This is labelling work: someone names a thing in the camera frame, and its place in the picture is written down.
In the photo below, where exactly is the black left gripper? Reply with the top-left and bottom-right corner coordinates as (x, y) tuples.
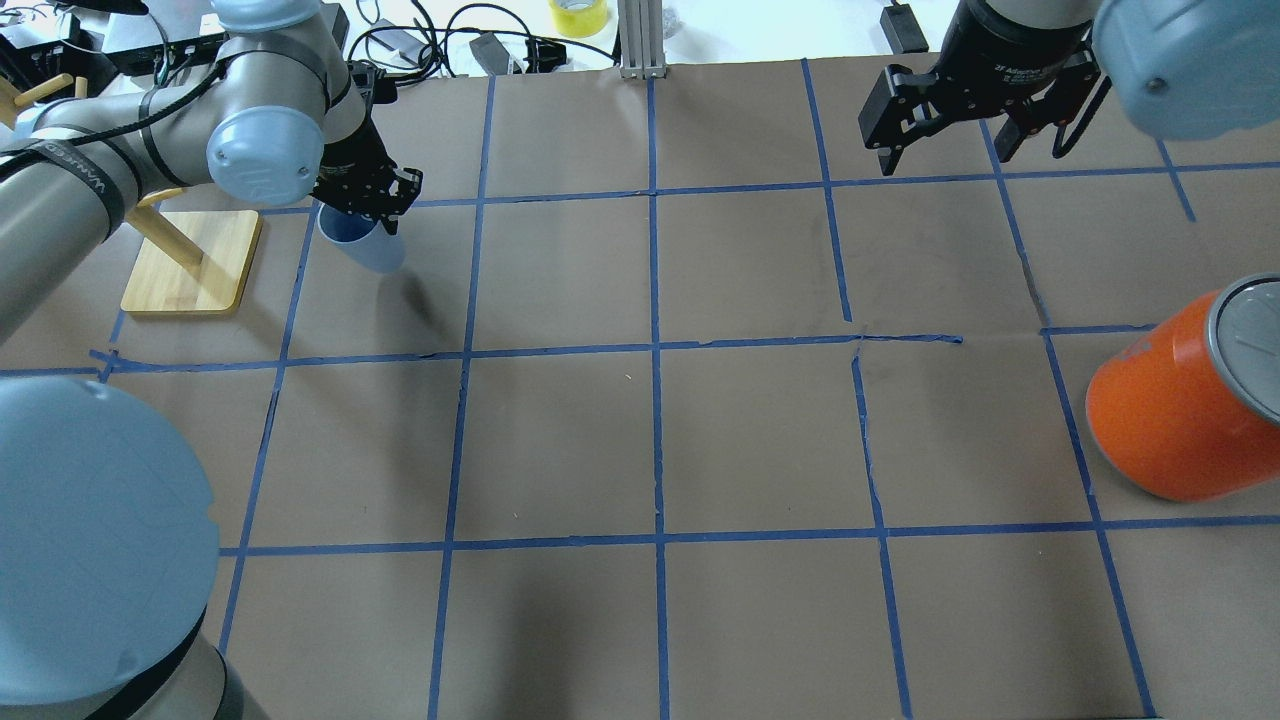
(312, 60), (424, 236)

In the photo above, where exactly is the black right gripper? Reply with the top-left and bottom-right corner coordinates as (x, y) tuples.
(858, 1), (1111, 177)

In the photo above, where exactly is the light blue plastic cup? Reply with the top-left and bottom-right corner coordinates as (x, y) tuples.
(317, 204), (406, 274)

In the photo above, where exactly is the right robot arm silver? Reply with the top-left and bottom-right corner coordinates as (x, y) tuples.
(858, 1), (1279, 176)

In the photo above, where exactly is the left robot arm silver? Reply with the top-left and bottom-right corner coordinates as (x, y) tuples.
(1, 1), (422, 719)

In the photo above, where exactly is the wooden cup rack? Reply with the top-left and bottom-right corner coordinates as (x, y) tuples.
(3, 67), (250, 336)

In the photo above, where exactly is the black power adapter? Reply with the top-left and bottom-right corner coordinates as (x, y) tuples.
(879, 1), (931, 55)

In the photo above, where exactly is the yellow tape roll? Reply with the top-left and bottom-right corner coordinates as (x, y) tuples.
(547, 0), (609, 38)

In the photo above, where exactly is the orange can with silver lid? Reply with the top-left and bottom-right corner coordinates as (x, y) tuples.
(1085, 272), (1279, 502)

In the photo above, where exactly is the aluminium frame post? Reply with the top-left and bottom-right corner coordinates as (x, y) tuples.
(617, 0), (668, 79)

